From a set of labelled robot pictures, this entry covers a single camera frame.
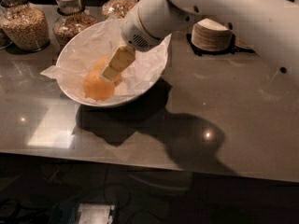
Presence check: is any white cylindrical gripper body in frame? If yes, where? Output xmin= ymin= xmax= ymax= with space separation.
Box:
xmin=121 ymin=6 xmax=162 ymax=52

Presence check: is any yellow segmented gripper finger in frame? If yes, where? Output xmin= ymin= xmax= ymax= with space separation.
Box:
xmin=99 ymin=45 xmax=135 ymax=82

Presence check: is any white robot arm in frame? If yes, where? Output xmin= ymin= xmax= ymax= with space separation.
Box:
xmin=100 ymin=0 xmax=299 ymax=84

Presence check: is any white bowl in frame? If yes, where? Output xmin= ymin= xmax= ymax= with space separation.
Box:
xmin=55 ymin=18 xmax=172 ymax=108

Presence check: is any right glass jar of cereal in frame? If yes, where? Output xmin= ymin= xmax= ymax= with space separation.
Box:
xmin=102 ymin=0 xmax=138 ymax=19

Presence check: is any glass jar of cereal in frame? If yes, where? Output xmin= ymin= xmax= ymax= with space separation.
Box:
xmin=102 ymin=0 xmax=138 ymax=19
xmin=52 ymin=0 xmax=97 ymax=47

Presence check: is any white crumpled paper liner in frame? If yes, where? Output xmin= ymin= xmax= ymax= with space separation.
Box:
xmin=40 ymin=15 xmax=172 ymax=105

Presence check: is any middle glass jar of cereal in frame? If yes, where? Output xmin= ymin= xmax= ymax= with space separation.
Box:
xmin=52 ymin=0 xmax=97 ymax=47

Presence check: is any tall stack of paper bowls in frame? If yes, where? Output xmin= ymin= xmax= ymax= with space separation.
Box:
xmin=192 ymin=19 xmax=233 ymax=52

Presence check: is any large glass jar of grains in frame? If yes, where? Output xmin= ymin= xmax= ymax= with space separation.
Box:
xmin=1 ymin=0 xmax=50 ymax=52

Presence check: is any black mat under bowls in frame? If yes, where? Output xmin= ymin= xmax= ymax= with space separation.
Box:
xmin=186 ymin=34 xmax=254 ymax=57

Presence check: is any glass jar at left edge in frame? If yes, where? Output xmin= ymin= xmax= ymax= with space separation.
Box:
xmin=0 ymin=7 xmax=12 ymax=49

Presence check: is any silver device under table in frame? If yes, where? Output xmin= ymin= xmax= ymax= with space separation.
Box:
xmin=76 ymin=203 xmax=115 ymax=224

